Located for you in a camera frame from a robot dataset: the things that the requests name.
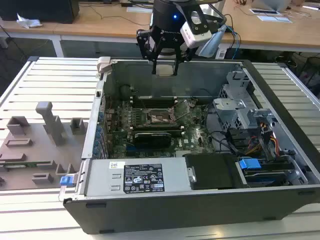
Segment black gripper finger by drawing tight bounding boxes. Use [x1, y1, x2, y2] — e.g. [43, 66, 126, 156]
[174, 42, 198, 76]
[136, 29, 161, 75]

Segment silver CPU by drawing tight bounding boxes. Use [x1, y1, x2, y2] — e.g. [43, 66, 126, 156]
[156, 65, 175, 77]

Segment CPU socket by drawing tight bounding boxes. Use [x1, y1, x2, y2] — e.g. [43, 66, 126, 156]
[146, 107, 179, 126]

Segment black drive bay cover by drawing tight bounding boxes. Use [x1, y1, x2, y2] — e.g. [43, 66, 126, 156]
[183, 152, 250, 191]

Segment pale blue teach pendant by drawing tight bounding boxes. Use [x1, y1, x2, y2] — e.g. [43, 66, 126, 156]
[198, 24, 228, 58]

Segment white power adapter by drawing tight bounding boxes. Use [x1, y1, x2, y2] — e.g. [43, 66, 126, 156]
[215, 48, 228, 60]

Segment wooden desk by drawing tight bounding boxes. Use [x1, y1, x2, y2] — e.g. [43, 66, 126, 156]
[0, 0, 320, 55]

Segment metal disk bay cage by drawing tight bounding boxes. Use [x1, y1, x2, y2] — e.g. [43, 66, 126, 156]
[212, 70, 276, 131]

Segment green motherboard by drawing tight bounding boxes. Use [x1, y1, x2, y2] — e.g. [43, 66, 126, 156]
[102, 98, 216, 160]

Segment black graphics card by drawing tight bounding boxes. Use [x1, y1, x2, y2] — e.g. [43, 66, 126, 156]
[134, 131, 174, 151]

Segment silver chipset heatsink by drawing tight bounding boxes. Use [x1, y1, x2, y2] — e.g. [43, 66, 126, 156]
[175, 149, 194, 158]

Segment grey laptop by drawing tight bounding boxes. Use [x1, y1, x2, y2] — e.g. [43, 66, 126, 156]
[251, 0, 296, 13]

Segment black computer tower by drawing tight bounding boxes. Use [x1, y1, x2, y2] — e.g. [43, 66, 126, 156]
[0, 0, 80, 25]

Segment crumpled white paper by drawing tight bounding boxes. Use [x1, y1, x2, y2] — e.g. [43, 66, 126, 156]
[16, 12, 43, 29]

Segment blue disk carrier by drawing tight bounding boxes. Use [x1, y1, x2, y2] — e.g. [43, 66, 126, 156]
[236, 157, 296, 188]

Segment silver power supply unit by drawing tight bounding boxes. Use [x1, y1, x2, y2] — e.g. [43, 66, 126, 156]
[83, 156, 193, 198]

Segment grey parts rack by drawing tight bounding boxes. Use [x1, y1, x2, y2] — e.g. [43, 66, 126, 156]
[0, 101, 90, 193]

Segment black PC case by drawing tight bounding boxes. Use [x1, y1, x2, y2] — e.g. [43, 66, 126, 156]
[63, 56, 320, 236]

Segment blue release latch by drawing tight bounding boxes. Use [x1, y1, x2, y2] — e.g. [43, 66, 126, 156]
[60, 175, 76, 188]

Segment green RAM stick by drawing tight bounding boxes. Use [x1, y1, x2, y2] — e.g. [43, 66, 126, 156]
[0, 161, 52, 169]

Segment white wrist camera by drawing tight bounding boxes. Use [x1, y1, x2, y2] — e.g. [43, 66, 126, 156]
[180, 11, 213, 49]

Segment grey case latch handle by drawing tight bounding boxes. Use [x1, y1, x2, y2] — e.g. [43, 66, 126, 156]
[96, 56, 112, 76]

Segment black cable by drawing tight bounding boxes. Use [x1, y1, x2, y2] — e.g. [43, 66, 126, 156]
[203, 103, 242, 157]

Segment coloured power wires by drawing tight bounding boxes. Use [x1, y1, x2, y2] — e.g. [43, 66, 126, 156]
[244, 121, 281, 157]

